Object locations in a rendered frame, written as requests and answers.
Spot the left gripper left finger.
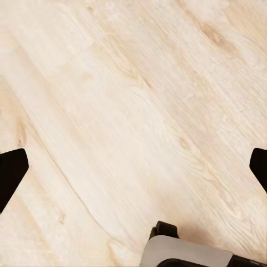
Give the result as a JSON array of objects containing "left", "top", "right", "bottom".
[{"left": 0, "top": 148, "right": 29, "bottom": 215}]

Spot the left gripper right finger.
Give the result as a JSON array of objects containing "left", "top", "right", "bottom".
[{"left": 249, "top": 147, "right": 267, "bottom": 193}]

